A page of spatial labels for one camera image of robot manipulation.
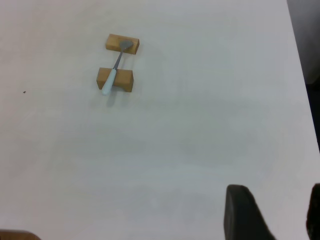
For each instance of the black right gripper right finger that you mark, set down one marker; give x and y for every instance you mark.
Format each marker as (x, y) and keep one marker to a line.
(315, 215)

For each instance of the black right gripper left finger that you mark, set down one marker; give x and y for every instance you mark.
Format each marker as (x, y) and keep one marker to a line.
(242, 217)

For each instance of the arched wooden block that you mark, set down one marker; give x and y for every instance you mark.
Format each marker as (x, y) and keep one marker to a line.
(125, 78)

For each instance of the flat rectangular wooden block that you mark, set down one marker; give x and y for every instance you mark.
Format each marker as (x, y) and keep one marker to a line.
(112, 43)

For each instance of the brown rounded object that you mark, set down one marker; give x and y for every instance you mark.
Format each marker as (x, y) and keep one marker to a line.
(17, 236)

